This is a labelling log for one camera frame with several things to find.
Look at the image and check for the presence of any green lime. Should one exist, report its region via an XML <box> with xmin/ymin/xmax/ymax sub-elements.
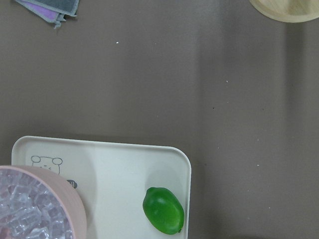
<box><xmin>143</xmin><ymin>187</ymin><xmax>185</xmax><ymax>235</ymax></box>

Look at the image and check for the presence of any pink bowl of ice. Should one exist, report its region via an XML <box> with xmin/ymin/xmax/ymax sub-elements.
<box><xmin>0</xmin><ymin>166</ymin><xmax>87</xmax><ymax>239</ymax></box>

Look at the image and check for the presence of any wooden cup tree stand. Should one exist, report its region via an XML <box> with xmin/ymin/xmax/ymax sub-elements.
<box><xmin>249</xmin><ymin>0</ymin><xmax>319</xmax><ymax>23</ymax></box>

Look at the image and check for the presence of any cream rectangular tray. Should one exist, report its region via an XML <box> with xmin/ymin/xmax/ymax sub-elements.
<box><xmin>11</xmin><ymin>136</ymin><xmax>191</xmax><ymax>239</ymax></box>

